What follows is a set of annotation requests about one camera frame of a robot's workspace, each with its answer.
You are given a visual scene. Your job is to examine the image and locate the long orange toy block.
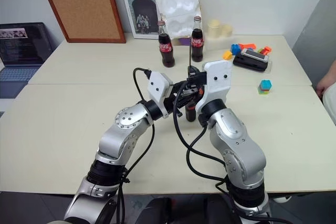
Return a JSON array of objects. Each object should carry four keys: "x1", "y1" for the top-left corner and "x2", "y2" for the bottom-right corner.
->
[{"x1": 238, "y1": 42, "x2": 257, "y2": 50}]

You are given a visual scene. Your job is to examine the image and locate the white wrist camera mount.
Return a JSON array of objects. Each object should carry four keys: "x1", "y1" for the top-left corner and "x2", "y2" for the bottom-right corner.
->
[
  {"x1": 195, "y1": 60, "x2": 233, "y2": 113},
  {"x1": 146, "y1": 71, "x2": 173, "y2": 119}
]

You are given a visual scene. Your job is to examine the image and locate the cream pillar candle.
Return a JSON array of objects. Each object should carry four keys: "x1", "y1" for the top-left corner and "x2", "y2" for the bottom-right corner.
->
[
  {"x1": 208, "y1": 19, "x2": 222, "y2": 38},
  {"x1": 219, "y1": 24, "x2": 234, "y2": 38}
]

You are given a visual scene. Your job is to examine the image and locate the silver smartphone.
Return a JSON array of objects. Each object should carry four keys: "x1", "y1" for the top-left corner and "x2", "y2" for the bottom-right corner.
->
[{"x1": 240, "y1": 48, "x2": 270, "y2": 62}]

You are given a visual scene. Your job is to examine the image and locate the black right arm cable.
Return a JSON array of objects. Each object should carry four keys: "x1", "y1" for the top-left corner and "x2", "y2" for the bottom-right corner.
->
[{"x1": 172, "y1": 81, "x2": 287, "y2": 224}]

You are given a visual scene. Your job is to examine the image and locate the wood framed cork board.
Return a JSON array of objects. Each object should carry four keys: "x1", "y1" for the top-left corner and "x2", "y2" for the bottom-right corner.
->
[{"x1": 36, "y1": 0, "x2": 127, "y2": 44}]

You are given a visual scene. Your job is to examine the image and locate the white rounded object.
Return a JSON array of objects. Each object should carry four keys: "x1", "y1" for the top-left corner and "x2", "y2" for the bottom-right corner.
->
[{"x1": 272, "y1": 195, "x2": 293, "y2": 204}]

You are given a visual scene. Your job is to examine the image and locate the glass cola bottle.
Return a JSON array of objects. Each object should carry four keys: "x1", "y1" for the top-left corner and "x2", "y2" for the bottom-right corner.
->
[
  {"x1": 191, "y1": 16, "x2": 205, "y2": 63},
  {"x1": 157, "y1": 20, "x2": 176, "y2": 68}
]

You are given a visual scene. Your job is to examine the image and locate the black plastic case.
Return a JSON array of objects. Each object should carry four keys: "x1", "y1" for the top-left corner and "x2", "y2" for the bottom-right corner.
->
[{"x1": 232, "y1": 53, "x2": 269, "y2": 72}]

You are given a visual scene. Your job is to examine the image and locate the blue toy block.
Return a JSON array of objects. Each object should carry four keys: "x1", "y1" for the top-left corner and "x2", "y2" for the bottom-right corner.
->
[{"x1": 230, "y1": 43, "x2": 242, "y2": 56}]

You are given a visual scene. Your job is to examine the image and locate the multicoloured stacked toy blocks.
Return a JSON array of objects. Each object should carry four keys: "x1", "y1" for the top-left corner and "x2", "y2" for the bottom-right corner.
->
[{"x1": 257, "y1": 79, "x2": 272, "y2": 95}]

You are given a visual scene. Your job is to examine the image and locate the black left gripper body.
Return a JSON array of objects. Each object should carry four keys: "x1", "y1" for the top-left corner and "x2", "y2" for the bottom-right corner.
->
[{"x1": 164, "y1": 81, "x2": 188, "y2": 115}]

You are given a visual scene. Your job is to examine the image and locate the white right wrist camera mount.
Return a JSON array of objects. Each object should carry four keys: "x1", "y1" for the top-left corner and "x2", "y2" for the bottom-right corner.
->
[{"x1": 195, "y1": 60, "x2": 233, "y2": 113}]

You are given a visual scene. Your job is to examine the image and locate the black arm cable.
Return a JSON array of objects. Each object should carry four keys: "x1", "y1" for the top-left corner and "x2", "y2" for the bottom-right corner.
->
[
  {"x1": 172, "y1": 81, "x2": 287, "y2": 224},
  {"x1": 115, "y1": 67, "x2": 156, "y2": 224}
]

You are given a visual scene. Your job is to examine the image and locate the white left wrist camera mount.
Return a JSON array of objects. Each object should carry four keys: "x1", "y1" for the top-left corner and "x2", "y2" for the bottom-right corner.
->
[{"x1": 146, "y1": 71, "x2": 173, "y2": 119}]

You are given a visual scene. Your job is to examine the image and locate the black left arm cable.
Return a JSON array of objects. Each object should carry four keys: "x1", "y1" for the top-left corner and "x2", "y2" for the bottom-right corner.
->
[{"x1": 115, "y1": 67, "x2": 156, "y2": 224}]

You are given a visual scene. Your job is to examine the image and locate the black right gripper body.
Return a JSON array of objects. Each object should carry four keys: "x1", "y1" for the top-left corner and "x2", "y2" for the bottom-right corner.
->
[{"x1": 196, "y1": 71, "x2": 208, "y2": 96}]

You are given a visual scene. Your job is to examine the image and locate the graphic design book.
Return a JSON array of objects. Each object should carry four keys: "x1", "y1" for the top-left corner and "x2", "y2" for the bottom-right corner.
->
[{"x1": 119, "y1": 0, "x2": 161, "y2": 40}]

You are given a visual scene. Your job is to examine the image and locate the open dark laptop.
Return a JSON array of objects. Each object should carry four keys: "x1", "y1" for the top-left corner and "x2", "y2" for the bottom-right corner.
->
[{"x1": 0, "y1": 22, "x2": 55, "y2": 99}]

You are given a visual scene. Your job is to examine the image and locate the bystander's white clothing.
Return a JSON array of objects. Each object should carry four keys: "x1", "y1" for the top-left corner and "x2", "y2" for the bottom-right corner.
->
[{"x1": 322, "y1": 84, "x2": 336, "y2": 126}]

